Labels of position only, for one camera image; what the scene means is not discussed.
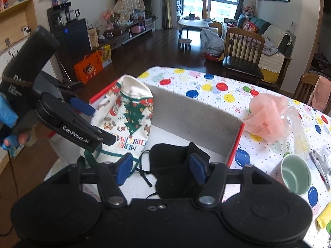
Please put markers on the small wooden stool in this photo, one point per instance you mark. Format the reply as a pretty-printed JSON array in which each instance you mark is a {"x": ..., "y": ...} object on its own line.
[{"x": 185, "y": 41}]

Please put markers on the clear plastic bag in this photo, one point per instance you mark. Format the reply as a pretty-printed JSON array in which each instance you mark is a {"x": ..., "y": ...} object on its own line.
[{"x": 297, "y": 131}]

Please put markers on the sofa with cream cover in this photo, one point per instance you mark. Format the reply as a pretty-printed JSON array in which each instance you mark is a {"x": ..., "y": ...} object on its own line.
[{"x": 274, "y": 62}]

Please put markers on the electric kettle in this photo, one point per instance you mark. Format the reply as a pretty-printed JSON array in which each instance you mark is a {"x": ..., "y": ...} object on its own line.
[{"x": 72, "y": 15}]

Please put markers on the grey plastic bag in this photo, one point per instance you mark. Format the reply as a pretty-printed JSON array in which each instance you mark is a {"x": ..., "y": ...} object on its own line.
[{"x": 212, "y": 41}]

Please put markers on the wooden dining chair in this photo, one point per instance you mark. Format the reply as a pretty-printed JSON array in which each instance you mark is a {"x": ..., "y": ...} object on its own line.
[{"x": 303, "y": 87}]

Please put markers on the pink towel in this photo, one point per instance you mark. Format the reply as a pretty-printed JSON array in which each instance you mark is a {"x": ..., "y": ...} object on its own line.
[{"x": 322, "y": 93}]

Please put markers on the black face mask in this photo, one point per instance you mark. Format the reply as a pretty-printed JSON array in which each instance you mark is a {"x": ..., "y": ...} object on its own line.
[{"x": 170, "y": 165}]

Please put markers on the dark wooden tv cabinet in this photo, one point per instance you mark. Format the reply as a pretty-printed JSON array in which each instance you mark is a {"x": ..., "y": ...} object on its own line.
[{"x": 121, "y": 37}]

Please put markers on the red printed cushion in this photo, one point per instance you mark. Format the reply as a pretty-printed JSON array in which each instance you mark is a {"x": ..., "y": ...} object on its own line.
[{"x": 250, "y": 27}]

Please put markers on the black water dispenser cabinet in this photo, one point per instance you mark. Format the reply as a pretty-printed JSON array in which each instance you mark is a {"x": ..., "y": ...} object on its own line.
[{"x": 75, "y": 41}]

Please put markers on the wooden wall shelf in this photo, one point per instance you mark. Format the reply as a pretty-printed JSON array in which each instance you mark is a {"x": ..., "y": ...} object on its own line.
[{"x": 15, "y": 13}]

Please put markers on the cream knitted sofa throw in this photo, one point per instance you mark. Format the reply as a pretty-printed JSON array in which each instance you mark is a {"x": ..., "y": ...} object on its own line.
[{"x": 275, "y": 35}]

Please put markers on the plush toy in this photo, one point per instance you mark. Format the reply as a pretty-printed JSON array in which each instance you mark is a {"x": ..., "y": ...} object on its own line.
[{"x": 249, "y": 9}]

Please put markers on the small round white table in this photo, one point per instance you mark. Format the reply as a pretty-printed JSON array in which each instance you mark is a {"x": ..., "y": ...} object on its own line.
[{"x": 194, "y": 23}]

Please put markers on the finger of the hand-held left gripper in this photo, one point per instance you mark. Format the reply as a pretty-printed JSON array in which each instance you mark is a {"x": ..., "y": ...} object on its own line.
[
  {"x": 85, "y": 134},
  {"x": 82, "y": 107}
]

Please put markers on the colourful dotted tablecloth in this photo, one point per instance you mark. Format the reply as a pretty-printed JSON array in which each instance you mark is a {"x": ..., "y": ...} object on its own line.
[{"x": 206, "y": 87}]

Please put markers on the brown paper bag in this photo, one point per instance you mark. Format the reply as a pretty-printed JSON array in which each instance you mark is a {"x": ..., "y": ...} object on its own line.
[{"x": 93, "y": 38}]

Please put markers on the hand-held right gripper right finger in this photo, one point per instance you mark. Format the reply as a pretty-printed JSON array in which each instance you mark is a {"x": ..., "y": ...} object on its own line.
[{"x": 199, "y": 170}]

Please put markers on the pink flower bouquet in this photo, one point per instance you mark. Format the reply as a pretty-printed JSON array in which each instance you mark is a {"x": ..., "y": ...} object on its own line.
[{"x": 108, "y": 16}]

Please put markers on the grey clothes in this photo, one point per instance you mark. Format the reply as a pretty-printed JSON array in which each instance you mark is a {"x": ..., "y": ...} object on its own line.
[{"x": 270, "y": 47}]

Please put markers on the christmas print cloth bag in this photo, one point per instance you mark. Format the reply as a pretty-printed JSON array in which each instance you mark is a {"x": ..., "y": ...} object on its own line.
[{"x": 129, "y": 103}]

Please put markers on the red basin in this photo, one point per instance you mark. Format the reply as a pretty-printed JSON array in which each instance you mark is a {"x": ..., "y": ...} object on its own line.
[{"x": 213, "y": 57}]

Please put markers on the yellow gift box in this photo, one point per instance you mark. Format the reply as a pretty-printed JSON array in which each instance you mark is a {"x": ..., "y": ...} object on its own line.
[{"x": 106, "y": 54}]

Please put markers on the silver foil packet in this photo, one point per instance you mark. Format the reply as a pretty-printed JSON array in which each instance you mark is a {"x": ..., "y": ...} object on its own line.
[{"x": 323, "y": 160}]

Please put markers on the orange gift box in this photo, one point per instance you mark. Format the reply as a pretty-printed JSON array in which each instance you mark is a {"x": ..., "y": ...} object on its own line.
[{"x": 89, "y": 68}]

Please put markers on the person's left hand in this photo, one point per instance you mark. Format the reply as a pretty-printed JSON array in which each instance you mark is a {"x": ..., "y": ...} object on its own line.
[{"x": 7, "y": 113}]

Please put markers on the cloth-covered television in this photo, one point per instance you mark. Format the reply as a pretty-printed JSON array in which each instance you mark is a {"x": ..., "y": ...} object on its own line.
[{"x": 129, "y": 0}]

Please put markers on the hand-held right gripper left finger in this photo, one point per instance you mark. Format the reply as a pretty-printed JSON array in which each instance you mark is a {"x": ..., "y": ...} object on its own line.
[{"x": 124, "y": 169}]

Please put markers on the pale green mug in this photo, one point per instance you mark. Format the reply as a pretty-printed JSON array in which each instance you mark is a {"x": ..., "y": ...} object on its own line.
[{"x": 278, "y": 173}]

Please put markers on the yellow cloth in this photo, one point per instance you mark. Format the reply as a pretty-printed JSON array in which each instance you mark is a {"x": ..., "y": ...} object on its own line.
[{"x": 325, "y": 217}]

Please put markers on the wooden chair with black seat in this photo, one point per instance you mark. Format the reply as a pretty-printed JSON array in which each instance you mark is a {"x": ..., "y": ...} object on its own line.
[{"x": 240, "y": 64}]

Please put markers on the pink mesh bath puff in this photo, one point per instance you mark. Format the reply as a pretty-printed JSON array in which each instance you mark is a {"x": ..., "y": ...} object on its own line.
[{"x": 266, "y": 113}]

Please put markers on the red-edged cardboard box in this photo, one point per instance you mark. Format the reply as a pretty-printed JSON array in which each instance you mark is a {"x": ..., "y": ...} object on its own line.
[{"x": 196, "y": 118}]

